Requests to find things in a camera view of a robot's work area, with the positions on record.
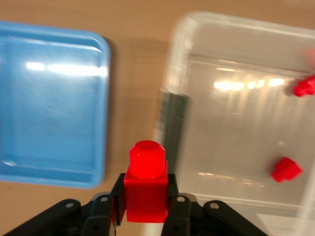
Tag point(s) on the brown table cover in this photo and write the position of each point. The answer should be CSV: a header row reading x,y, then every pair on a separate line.
x,y
137,73

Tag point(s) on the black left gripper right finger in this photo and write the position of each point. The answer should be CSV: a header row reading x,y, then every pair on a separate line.
x,y
182,216

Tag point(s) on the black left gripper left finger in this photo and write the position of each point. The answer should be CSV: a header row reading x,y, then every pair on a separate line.
x,y
98,216

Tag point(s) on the blue plastic tray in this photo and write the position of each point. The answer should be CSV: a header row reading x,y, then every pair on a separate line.
x,y
49,110

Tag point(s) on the clear plastic storage box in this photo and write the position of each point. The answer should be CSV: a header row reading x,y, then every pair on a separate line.
x,y
233,135

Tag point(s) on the red block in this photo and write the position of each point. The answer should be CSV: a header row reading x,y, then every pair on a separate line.
x,y
286,169
146,186
304,86

